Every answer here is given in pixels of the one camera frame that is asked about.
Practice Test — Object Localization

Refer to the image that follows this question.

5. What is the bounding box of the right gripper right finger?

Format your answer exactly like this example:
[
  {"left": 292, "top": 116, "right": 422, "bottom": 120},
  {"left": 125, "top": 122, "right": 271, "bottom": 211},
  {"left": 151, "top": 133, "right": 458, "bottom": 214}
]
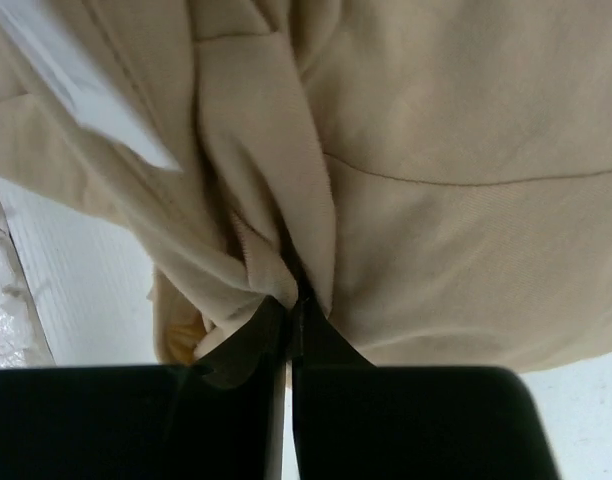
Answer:
[{"left": 292, "top": 298, "right": 559, "bottom": 480}]

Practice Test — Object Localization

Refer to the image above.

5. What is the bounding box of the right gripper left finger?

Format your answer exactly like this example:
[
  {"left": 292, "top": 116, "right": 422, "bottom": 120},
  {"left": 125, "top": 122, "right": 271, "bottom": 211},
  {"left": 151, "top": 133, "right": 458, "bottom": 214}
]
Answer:
[{"left": 0, "top": 298, "right": 286, "bottom": 479}]

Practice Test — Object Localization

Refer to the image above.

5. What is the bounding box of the beige t shirt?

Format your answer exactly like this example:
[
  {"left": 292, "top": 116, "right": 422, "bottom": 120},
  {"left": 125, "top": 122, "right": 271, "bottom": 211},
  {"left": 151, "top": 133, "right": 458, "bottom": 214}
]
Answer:
[{"left": 0, "top": 1, "right": 612, "bottom": 372}]

